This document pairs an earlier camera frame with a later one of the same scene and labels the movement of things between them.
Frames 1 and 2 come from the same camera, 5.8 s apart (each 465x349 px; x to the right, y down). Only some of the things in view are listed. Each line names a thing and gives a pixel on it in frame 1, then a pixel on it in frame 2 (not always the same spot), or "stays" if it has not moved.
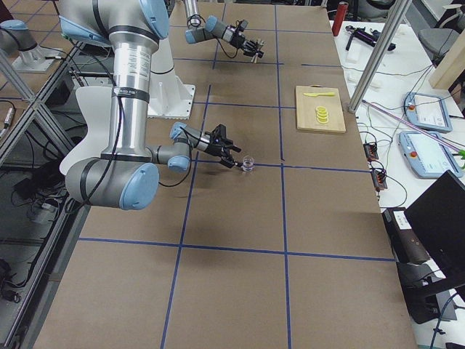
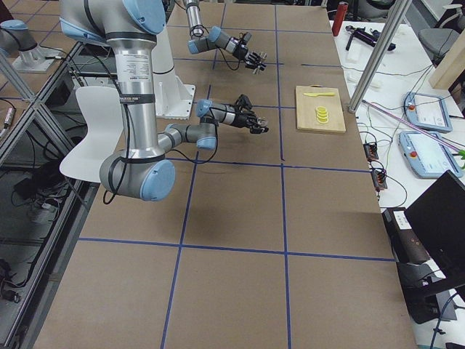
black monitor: x=439 y=215 stays
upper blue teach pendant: x=427 y=111 stays
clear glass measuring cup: x=248 y=163 -> x=262 y=121
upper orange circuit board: x=370 y=150 stays
